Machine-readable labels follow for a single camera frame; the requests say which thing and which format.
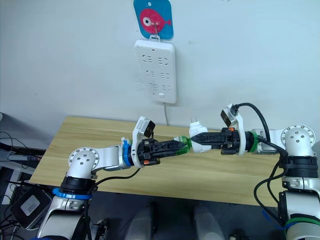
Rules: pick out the grey remote control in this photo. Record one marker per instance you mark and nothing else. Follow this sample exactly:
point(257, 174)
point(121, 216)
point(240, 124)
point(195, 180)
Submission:
point(22, 157)

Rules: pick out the green liquid bottle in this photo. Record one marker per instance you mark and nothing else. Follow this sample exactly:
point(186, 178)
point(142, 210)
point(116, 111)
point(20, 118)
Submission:
point(187, 146)

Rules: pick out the white wall power strip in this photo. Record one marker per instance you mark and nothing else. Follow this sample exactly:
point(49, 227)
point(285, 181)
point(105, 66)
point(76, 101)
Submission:
point(155, 70)

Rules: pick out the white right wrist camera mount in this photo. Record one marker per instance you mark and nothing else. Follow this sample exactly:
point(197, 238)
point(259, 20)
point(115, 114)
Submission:
point(241, 130)

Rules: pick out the blue fish wall hook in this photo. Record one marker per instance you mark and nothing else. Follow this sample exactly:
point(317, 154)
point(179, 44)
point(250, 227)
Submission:
point(161, 11)

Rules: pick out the grey rounded shape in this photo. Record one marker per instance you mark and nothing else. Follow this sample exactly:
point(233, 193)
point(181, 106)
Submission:
point(141, 222)
point(208, 222)

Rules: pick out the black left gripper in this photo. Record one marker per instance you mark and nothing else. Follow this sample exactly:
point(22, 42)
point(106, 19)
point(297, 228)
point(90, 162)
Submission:
point(148, 152)

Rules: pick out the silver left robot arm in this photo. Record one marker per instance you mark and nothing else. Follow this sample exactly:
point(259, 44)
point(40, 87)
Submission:
point(82, 160)

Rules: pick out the black flat electronics box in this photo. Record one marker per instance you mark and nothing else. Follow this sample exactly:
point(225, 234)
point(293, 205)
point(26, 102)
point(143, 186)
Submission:
point(30, 205)

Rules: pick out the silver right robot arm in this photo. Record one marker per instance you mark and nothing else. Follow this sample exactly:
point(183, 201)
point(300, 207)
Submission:
point(297, 140)

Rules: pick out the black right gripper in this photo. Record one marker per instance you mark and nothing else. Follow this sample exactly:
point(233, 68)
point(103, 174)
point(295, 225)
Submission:
point(228, 141)

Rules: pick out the white side desk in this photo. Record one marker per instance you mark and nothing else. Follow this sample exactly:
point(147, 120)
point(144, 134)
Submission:
point(15, 170)

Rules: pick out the white mosquito repellent heater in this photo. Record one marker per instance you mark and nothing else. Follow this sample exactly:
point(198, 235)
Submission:
point(197, 128)

